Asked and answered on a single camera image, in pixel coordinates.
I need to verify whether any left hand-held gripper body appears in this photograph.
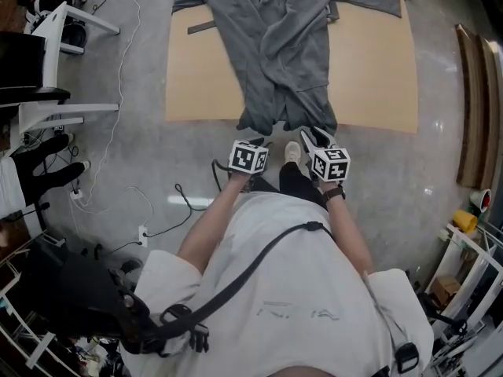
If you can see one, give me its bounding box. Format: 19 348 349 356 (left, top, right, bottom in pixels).
228 137 272 176

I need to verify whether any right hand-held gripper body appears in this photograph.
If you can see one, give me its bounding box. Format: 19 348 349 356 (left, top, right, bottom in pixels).
307 143 351 182

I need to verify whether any grey robe garment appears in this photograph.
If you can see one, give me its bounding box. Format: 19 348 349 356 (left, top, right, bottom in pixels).
171 0 402 136

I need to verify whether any person's left forearm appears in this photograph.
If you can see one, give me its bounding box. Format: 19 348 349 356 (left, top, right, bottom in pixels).
176 173 252 274

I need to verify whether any person's right forearm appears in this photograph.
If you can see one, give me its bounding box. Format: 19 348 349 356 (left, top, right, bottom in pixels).
321 182 374 274

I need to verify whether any black shoulder pack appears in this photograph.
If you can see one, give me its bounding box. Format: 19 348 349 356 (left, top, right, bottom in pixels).
23 249 158 355

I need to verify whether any person's white shoe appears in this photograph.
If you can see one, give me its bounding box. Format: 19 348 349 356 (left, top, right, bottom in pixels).
283 141 303 168

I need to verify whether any person's white t-shirt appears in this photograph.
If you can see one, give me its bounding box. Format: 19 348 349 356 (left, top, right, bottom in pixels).
119 190 435 377

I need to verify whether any yellow container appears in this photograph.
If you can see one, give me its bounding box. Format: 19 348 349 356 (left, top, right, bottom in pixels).
451 209 479 234

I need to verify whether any wooden step platform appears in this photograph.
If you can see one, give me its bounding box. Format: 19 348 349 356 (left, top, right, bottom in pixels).
454 24 502 190

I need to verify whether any white red paper cup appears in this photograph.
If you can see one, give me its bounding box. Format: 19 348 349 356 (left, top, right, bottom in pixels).
469 188 493 214

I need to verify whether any brown cardboard box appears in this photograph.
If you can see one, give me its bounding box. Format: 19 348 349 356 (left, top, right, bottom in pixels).
430 275 461 304

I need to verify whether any white desk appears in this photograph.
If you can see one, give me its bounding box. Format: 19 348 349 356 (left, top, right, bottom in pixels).
17 1 121 135

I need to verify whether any black monitor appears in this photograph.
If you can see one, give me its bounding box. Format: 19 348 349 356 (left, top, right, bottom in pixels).
0 31 72 105

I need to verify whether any brown strap wristwatch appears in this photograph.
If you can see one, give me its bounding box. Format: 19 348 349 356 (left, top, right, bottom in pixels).
321 185 347 203

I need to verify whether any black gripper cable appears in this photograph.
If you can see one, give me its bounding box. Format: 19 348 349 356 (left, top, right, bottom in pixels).
211 159 233 194

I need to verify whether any black floor cable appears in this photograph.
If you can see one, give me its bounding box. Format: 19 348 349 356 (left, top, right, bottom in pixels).
105 182 215 253

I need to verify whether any black chest strap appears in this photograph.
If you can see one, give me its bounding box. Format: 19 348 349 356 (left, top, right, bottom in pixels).
159 221 333 335

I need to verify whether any long white cable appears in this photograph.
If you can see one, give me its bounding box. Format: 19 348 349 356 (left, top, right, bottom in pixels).
70 0 154 231

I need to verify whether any white wire shelf rack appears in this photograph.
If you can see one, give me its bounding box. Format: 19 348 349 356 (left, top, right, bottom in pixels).
0 229 68 372
422 221 503 377

